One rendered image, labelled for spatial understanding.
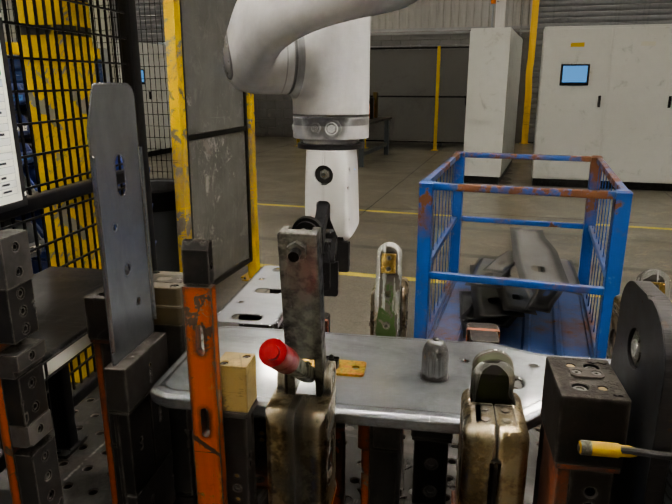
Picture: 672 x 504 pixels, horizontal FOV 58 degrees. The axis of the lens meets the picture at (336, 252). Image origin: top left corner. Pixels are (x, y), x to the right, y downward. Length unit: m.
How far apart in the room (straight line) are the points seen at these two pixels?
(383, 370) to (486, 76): 7.79
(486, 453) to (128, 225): 0.52
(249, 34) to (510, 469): 0.44
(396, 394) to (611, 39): 7.98
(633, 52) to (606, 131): 0.97
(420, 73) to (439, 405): 12.01
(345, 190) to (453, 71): 11.89
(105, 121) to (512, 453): 0.56
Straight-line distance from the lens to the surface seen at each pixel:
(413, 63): 12.63
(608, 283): 2.58
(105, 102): 0.78
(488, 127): 8.47
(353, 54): 0.65
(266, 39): 0.57
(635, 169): 8.66
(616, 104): 8.55
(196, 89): 3.49
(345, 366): 0.76
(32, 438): 0.74
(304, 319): 0.57
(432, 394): 0.71
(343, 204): 0.65
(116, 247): 0.79
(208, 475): 0.68
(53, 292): 1.03
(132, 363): 0.82
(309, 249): 0.53
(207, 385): 0.63
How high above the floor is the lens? 1.34
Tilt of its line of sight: 16 degrees down
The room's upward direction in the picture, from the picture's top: straight up
